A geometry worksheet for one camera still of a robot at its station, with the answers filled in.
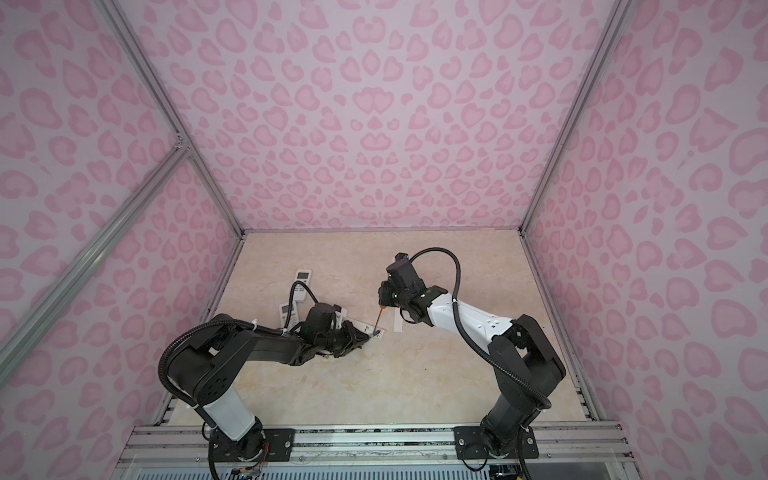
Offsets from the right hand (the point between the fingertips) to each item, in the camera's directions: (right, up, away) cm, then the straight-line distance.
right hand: (381, 289), depth 87 cm
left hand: (-3, -14, +2) cm, 14 cm away
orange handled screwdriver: (-2, -13, +3) cm, 14 cm away
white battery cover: (+5, -11, +8) cm, 14 cm away
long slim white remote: (-5, -13, +5) cm, 14 cm away
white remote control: (-31, -9, +8) cm, 34 cm away
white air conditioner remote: (-23, 0, -1) cm, 23 cm away
